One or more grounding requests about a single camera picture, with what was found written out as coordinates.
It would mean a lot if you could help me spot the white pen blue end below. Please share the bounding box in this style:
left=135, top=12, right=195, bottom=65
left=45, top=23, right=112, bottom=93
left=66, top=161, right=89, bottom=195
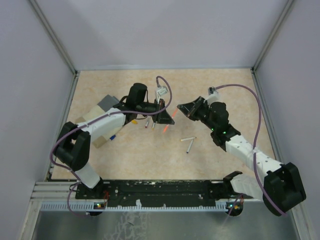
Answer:
left=186, top=139, right=195, bottom=154

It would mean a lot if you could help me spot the aluminium frame rail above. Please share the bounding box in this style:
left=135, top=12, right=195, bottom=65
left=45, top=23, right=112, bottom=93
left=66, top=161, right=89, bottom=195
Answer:
left=31, top=181, right=81, bottom=201

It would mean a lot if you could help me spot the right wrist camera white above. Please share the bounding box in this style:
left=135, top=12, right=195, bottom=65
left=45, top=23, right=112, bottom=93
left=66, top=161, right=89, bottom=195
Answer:
left=205, top=86, right=220, bottom=106

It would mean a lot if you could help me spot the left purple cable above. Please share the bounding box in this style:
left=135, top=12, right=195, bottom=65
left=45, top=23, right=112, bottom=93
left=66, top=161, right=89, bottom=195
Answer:
left=49, top=76, right=173, bottom=218

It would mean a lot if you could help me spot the magenta marker pen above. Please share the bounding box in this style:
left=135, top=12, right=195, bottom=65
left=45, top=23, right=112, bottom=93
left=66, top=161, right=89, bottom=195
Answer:
left=144, top=117, right=151, bottom=129

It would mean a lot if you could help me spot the purple cable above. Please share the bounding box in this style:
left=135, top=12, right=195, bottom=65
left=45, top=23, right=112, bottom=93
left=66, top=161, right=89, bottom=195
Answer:
left=49, top=76, right=173, bottom=218
left=212, top=84, right=288, bottom=216

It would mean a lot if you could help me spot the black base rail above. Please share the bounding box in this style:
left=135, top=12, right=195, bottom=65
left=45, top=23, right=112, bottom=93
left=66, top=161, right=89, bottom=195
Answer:
left=75, top=180, right=238, bottom=208

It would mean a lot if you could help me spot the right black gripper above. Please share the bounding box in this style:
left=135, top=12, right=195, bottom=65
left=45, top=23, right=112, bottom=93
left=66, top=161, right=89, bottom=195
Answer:
left=177, top=96, right=217, bottom=132

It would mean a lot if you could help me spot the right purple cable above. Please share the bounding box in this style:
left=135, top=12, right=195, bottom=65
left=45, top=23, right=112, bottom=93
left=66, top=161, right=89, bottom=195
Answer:
left=212, top=84, right=288, bottom=216

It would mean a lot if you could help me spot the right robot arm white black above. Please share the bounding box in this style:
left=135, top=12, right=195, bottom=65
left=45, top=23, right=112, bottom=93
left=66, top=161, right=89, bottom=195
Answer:
left=177, top=97, right=307, bottom=216

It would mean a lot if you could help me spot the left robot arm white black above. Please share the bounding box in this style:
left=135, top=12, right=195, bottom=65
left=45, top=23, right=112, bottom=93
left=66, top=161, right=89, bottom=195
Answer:
left=52, top=83, right=175, bottom=199

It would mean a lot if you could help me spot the orange pen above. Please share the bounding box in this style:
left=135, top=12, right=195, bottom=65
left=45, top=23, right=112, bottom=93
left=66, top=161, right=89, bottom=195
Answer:
left=162, top=124, right=169, bottom=133

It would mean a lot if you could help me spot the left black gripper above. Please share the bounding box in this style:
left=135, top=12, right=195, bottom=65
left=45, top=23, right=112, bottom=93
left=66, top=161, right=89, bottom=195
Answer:
left=137, top=98, right=175, bottom=125

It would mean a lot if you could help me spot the folded grey beige cloth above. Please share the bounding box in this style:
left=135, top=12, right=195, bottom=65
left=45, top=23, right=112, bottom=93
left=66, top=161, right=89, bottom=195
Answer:
left=74, top=94, right=122, bottom=149

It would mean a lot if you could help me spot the white pen dark tip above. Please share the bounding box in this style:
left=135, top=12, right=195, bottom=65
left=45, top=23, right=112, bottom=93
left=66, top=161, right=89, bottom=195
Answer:
left=180, top=137, right=197, bottom=142

